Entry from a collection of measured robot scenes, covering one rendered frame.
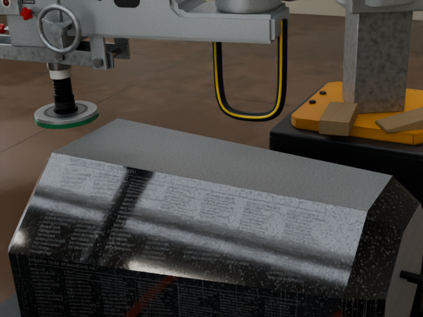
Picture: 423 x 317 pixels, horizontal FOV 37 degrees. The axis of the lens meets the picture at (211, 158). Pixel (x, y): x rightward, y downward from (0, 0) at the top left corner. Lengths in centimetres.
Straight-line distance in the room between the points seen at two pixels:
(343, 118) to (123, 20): 80
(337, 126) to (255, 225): 62
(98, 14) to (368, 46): 94
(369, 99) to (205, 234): 93
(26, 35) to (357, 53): 112
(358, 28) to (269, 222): 89
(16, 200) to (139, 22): 198
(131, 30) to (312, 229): 78
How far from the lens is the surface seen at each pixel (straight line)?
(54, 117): 216
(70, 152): 201
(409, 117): 225
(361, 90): 233
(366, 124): 226
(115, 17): 190
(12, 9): 206
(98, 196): 187
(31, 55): 215
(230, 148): 194
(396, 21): 229
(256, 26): 175
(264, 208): 165
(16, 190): 378
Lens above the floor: 158
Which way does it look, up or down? 24 degrees down
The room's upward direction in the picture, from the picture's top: 3 degrees counter-clockwise
